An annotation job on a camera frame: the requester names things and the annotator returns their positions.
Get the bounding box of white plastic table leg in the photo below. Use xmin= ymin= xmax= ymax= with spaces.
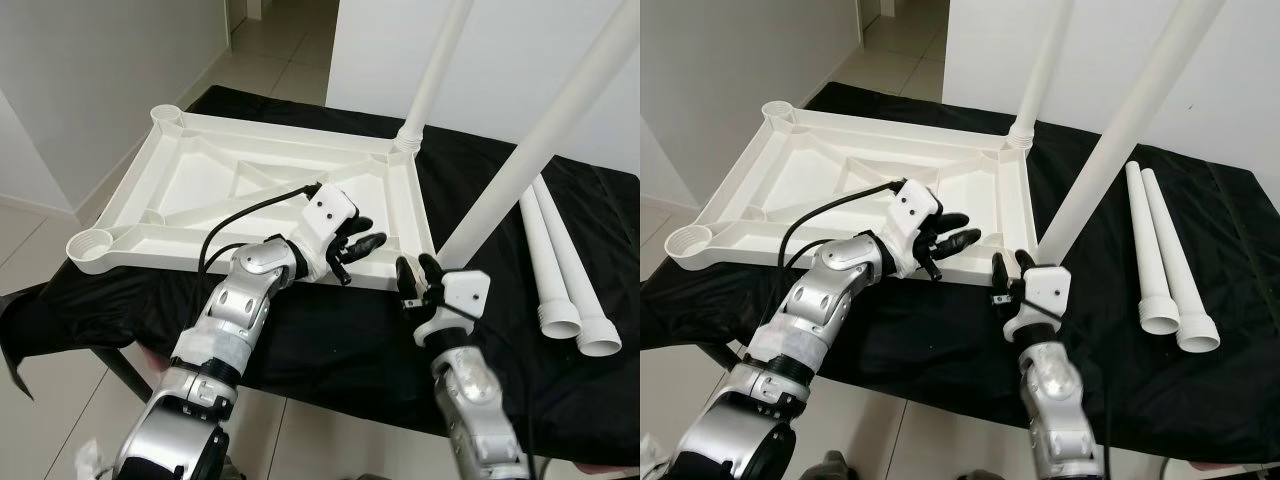
xmin=538 ymin=176 xmax=624 ymax=358
xmin=520 ymin=173 xmax=584 ymax=339
xmin=435 ymin=0 xmax=641 ymax=269
xmin=1125 ymin=161 xmax=1182 ymax=336
xmin=392 ymin=0 xmax=474 ymax=154
xmin=1033 ymin=0 xmax=1227 ymax=266
xmin=1006 ymin=0 xmax=1074 ymax=153
xmin=1143 ymin=166 xmax=1222 ymax=353

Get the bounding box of white plastic table top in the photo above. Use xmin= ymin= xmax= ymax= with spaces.
xmin=665 ymin=98 xmax=1041 ymax=288
xmin=68 ymin=103 xmax=436 ymax=291

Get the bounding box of black cloth table cover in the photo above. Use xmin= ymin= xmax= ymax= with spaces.
xmin=0 ymin=85 xmax=641 ymax=466
xmin=640 ymin=82 xmax=1280 ymax=466

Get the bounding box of crumpled white plastic wrap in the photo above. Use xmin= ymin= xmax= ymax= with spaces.
xmin=75 ymin=440 xmax=126 ymax=480

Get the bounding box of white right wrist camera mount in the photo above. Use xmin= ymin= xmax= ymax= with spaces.
xmin=1005 ymin=265 xmax=1073 ymax=346
xmin=415 ymin=270 xmax=491 ymax=346

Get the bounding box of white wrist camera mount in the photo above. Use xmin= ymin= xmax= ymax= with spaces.
xmin=885 ymin=178 xmax=943 ymax=276
xmin=1005 ymin=265 xmax=1073 ymax=346
xmin=295 ymin=183 xmax=359 ymax=281
xmin=415 ymin=270 xmax=491 ymax=346

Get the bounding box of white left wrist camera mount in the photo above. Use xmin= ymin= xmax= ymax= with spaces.
xmin=295 ymin=183 xmax=359 ymax=281
xmin=885 ymin=178 xmax=943 ymax=276

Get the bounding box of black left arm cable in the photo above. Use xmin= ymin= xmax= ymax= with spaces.
xmin=197 ymin=182 xmax=323 ymax=301
xmin=780 ymin=178 xmax=911 ymax=281

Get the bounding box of black metal table frame bar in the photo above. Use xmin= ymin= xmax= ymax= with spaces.
xmin=92 ymin=345 xmax=153 ymax=403
xmin=703 ymin=343 xmax=749 ymax=379

